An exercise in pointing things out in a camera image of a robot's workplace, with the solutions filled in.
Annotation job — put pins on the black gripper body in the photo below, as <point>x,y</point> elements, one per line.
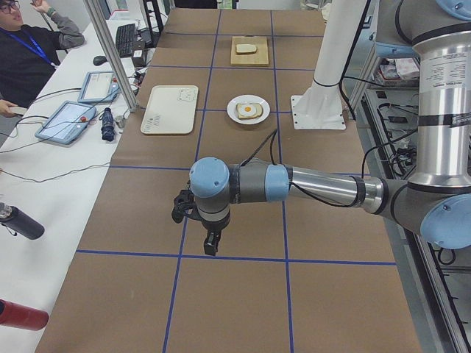
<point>213,226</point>

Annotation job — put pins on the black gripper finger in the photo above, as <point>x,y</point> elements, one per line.
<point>211,243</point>

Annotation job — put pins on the white round plate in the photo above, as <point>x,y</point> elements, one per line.
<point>231,109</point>

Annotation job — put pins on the white bread slice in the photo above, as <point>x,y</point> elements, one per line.
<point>245,48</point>

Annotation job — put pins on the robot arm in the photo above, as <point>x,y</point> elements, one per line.
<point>434,201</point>

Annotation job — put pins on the toast with fried egg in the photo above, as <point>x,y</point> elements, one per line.
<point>249,110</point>

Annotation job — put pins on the cream bear tray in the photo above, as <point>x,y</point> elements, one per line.
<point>170,110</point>

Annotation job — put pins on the small metal cup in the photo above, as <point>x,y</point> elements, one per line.
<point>120,121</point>

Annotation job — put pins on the folded dark blue umbrella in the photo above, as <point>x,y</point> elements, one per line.
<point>108,132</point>

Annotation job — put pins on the wooden cutting board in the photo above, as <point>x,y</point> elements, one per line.
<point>260,58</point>

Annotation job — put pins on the near teach pendant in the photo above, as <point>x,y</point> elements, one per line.
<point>67,123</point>

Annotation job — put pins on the teach pendant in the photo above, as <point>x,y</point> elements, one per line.
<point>67,123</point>
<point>98,87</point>

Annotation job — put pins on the far teach pendant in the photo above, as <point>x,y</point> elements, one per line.
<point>98,87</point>

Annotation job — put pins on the black water bottle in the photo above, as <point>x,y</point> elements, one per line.
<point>20,222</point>

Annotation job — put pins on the black computer mouse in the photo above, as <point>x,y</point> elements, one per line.
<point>99,60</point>

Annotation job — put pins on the black keyboard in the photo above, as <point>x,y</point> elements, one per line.
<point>124,40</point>

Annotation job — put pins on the red water bottle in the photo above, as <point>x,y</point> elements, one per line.
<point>22,317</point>

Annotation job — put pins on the seated person in black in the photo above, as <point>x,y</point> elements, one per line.
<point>29,53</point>

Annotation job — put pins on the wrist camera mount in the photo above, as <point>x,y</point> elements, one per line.
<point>183,206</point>

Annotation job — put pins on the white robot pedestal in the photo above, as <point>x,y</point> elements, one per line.
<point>321,105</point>

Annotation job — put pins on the aluminium frame post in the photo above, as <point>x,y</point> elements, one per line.
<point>106,41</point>

